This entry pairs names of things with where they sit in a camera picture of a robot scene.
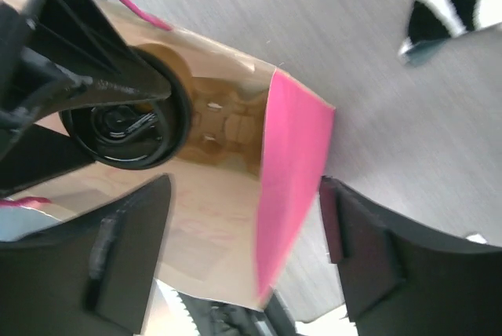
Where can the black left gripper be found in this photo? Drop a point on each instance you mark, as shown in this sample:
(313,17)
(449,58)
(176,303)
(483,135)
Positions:
(73,50)

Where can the zebra print pillow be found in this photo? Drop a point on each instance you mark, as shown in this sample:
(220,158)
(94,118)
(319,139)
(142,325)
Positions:
(433,22)

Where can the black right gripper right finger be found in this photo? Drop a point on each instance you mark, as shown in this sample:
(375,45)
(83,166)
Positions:
(400,277)

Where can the black plastic cup lid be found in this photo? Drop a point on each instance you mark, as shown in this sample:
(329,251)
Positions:
(134,136)

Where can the brown cardboard cup carrier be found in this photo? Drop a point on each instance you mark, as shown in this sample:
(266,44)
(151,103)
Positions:
(227,118)

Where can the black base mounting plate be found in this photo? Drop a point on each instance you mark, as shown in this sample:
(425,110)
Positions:
(218,318)

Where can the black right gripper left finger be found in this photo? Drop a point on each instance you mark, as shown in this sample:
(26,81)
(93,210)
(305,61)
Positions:
(92,274)

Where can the pink paper gift bag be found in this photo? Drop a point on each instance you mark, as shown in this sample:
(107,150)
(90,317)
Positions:
(228,232)

